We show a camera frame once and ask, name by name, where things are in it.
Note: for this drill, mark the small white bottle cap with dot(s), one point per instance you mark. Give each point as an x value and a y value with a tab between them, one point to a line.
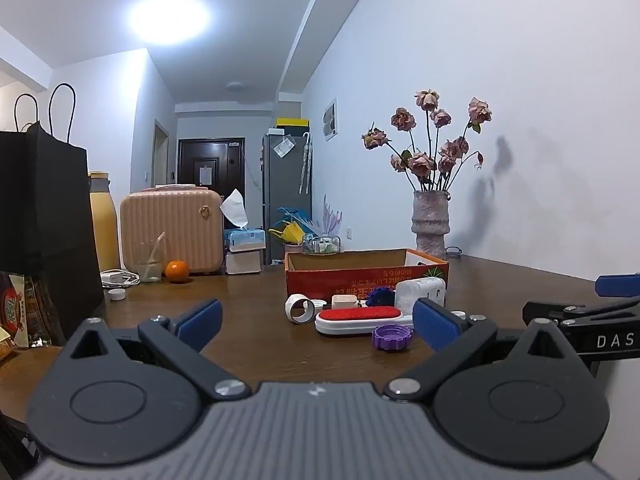
117	294

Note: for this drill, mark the blue ridged bottle cap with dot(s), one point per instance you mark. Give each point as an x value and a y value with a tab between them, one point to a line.
380	295

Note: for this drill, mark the black paper bag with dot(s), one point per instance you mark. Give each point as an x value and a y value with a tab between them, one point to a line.
42	220

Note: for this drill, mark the clear glass with straw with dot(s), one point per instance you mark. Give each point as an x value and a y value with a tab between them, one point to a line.
149	262

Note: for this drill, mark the grey stone vase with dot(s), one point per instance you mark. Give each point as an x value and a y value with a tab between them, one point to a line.
430	222

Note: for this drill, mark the round ceiling light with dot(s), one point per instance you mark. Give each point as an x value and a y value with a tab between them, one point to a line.
169	17

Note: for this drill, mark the blue tissue box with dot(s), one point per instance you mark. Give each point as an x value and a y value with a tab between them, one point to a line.
242	232

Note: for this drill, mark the red snack packet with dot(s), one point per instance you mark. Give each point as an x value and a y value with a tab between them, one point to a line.
15	310

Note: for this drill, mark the dried pink roses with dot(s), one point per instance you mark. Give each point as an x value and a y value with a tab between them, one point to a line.
430	150

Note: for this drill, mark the purple ridged bottle cap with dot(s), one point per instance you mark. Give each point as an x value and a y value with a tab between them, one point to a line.
392	338

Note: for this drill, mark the red and white lint brush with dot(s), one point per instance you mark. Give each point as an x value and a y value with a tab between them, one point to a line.
360	317

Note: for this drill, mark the yellow bottle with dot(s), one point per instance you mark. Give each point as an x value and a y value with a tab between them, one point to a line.
102	220

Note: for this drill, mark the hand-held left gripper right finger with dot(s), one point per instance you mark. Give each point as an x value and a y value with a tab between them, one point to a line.
436	327

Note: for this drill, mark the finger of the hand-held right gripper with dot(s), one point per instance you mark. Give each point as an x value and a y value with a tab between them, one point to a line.
550	312
617	285

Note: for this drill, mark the pink ribbed suitcase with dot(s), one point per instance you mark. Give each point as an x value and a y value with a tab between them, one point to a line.
170	227

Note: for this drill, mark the wall picture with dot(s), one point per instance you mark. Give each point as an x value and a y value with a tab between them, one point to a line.
330	119

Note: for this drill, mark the side door frame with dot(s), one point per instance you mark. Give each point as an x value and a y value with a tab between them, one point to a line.
160	152

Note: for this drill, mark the orange cardboard box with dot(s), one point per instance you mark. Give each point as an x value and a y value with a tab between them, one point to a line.
365	270

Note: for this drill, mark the white storage box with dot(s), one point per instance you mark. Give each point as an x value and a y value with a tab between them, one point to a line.
243	261

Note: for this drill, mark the clear bag on refrigerator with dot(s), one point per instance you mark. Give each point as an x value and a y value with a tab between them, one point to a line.
283	146

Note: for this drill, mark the orange fruit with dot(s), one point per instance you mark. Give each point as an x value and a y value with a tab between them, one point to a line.
176	270

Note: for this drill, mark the yellow box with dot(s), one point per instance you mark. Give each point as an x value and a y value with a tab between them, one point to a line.
292	122

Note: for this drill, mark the dark brown door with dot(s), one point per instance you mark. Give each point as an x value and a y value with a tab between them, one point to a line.
210	162

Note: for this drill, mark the yellow watering can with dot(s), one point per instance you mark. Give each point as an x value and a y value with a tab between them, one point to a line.
289	232

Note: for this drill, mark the purple decorative plant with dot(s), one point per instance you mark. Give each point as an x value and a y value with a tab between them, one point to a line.
330	220

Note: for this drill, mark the white tape roll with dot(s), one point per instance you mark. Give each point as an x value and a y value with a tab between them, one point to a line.
299	308

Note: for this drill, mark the white folded umbrella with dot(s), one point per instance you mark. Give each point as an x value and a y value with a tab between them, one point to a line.
305	162

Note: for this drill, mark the white power adapter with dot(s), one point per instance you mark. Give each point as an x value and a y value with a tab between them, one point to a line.
420	292

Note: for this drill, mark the grey refrigerator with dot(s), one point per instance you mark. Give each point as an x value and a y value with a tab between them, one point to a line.
286	190

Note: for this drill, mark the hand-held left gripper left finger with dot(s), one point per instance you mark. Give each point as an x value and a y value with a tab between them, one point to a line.
200	321

